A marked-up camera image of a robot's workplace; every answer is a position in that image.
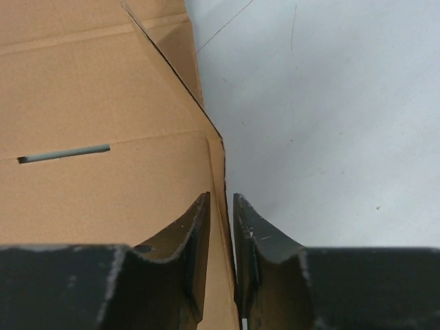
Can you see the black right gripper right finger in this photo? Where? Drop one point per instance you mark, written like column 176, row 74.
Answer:
column 281, row 284

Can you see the cardboard box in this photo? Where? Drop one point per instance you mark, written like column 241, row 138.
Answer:
column 104, row 139

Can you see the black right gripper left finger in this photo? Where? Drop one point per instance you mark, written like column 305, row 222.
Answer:
column 157, row 284

